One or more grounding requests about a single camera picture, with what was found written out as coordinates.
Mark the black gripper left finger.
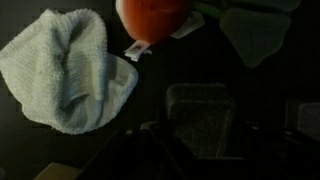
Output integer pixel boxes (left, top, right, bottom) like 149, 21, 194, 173
78, 121, 188, 180

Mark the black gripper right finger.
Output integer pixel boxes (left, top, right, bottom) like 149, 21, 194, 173
239, 98, 320, 180

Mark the thick black foam block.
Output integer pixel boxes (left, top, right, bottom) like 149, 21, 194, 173
165, 82, 239, 161

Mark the large white towel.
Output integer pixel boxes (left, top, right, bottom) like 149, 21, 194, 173
0, 8, 140, 136

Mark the large cardboard box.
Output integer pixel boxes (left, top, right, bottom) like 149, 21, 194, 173
32, 161, 83, 180

